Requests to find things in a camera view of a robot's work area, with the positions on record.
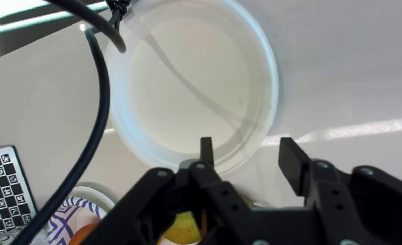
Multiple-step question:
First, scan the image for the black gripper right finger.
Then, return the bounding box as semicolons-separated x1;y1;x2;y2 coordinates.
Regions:
278;136;402;245

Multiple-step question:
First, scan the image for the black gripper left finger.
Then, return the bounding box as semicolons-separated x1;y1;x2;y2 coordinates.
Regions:
79;136;279;245

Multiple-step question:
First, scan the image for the white disposable plate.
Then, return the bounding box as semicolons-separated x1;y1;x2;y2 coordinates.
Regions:
109;0;282;177
69;182;118;215

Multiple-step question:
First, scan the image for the patterned bowl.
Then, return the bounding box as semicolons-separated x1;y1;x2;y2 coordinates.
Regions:
46;194;109;245

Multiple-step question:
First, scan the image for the black white checkerboard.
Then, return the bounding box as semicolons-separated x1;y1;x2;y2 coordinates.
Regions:
0;144;39;245

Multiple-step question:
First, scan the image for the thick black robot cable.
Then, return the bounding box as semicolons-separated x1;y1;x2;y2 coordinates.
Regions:
8;0;133;245

